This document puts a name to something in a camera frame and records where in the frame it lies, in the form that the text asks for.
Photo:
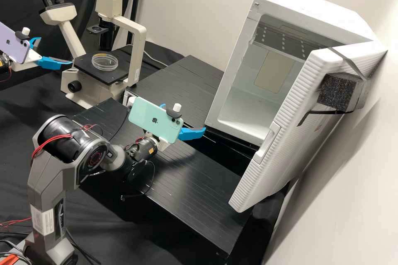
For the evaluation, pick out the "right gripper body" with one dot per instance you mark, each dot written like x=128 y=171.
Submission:
x=164 y=146

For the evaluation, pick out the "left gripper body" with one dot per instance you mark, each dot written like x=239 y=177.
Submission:
x=31 y=57

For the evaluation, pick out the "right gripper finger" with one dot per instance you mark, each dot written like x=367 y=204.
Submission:
x=162 y=106
x=191 y=134

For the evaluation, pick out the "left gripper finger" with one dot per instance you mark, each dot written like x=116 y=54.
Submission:
x=51 y=63
x=36 y=41

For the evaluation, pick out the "petri dish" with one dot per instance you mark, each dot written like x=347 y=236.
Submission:
x=105 y=62

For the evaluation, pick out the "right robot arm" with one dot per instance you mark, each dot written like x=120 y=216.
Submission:
x=46 y=168

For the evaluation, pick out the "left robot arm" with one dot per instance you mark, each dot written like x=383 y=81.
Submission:
x=4 y=60

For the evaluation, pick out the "black platform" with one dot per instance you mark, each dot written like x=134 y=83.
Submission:
x=174 y=91
x=192 y=184

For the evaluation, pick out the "cream microscope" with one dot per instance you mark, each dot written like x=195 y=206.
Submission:
x=96 y=81

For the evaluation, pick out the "white incubator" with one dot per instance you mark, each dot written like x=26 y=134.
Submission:
x=248 y=91

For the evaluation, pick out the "incubator door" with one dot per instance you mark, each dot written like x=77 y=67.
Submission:
x=280 y=153

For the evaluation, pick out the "right wrist camera phone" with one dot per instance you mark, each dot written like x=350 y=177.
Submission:
x=149 y=119

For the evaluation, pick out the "wrist camera phone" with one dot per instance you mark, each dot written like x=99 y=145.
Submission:
x=14 y=44
x=149 y=119

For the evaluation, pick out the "left wrist camera phone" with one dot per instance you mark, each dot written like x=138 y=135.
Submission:
x=14 y=44

